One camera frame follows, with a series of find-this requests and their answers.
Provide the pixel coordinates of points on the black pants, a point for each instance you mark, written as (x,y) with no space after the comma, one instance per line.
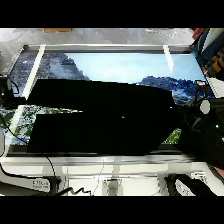
(106,120)

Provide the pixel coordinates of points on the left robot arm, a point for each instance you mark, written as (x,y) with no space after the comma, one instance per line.
(20,186)

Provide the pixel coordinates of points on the heap of clothes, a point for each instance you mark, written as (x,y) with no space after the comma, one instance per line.
(210,46)

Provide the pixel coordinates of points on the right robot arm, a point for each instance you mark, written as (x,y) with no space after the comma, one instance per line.
(206,140)

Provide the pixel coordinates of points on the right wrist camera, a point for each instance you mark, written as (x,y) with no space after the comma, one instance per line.
(200,84)

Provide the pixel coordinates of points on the red garment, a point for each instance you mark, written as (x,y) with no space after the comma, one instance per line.
(198,32)

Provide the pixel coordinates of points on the orange black striped garment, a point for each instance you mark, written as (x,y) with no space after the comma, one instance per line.
(216,65)

